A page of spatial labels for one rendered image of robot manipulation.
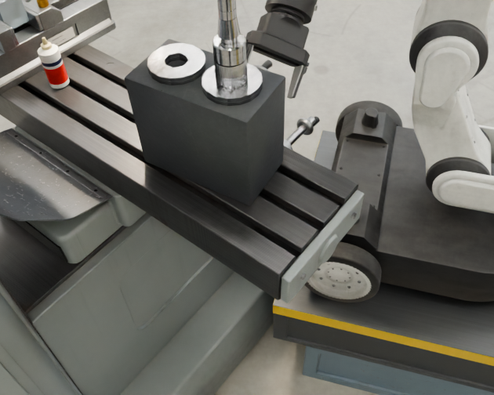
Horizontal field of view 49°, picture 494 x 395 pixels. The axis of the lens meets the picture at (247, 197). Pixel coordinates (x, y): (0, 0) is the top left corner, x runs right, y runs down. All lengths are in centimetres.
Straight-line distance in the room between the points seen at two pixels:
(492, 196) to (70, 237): 92
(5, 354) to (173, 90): 53
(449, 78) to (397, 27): 202
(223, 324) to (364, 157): 63
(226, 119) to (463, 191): 71
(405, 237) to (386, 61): 162
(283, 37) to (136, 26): 223
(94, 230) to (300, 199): 42
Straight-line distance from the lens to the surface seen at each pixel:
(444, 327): 146
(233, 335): 164
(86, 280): 115
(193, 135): 85
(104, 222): 111
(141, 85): 85
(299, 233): 86
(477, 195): 134
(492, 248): 142
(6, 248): 121
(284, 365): 179
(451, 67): 111
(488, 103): 274
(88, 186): 108
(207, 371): 162
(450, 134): 128
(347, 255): 128
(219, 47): 76
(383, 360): 158
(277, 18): 100
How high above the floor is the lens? 165
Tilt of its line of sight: 50 degrees down
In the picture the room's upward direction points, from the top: 3 degrees counter-clockwise
